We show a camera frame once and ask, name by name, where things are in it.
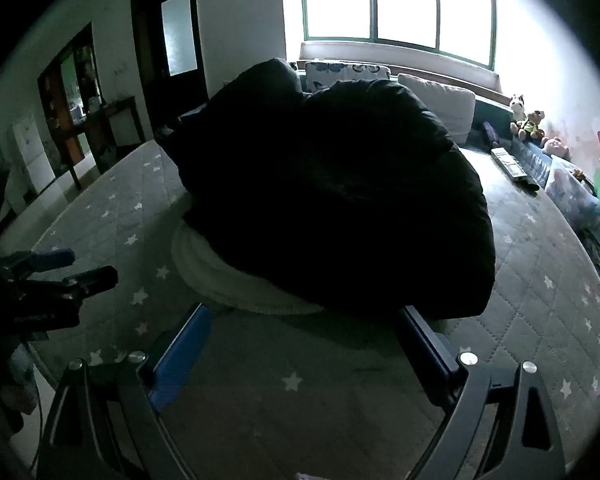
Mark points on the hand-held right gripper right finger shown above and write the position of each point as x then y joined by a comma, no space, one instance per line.
430,360

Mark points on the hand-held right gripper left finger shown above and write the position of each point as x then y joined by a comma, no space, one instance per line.
177,365

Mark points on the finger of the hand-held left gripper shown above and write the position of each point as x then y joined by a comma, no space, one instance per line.
95,279
50,259

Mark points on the black puffer jacket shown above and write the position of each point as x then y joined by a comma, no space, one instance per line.
330,185

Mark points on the white cabinet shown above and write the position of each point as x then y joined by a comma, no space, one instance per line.
30,160

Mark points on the grey star quilted blanket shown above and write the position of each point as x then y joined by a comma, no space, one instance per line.
530,285

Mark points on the dark wooden table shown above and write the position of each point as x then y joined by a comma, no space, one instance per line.
115,107

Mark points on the dark wooden shelf unit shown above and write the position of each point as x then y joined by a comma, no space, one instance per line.
65,90

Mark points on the blue bed sheet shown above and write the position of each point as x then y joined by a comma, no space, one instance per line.
485,165

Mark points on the dark wooden door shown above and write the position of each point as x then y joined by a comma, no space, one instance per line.
150,60

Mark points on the clear plastic bag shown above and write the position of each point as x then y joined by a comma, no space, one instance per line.
572,187

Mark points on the dark purple bundle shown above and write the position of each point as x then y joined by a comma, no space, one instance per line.
490,132

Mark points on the pink plush toy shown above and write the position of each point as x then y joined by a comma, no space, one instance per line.
554,146

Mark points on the white pillow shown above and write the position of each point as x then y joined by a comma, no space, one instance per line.
450,105

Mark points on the black and white plush dog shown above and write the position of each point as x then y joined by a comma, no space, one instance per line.
518,107

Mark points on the butterfly print pillow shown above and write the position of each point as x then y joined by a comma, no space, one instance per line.
350,70

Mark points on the green framed window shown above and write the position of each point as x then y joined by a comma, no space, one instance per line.
405,0

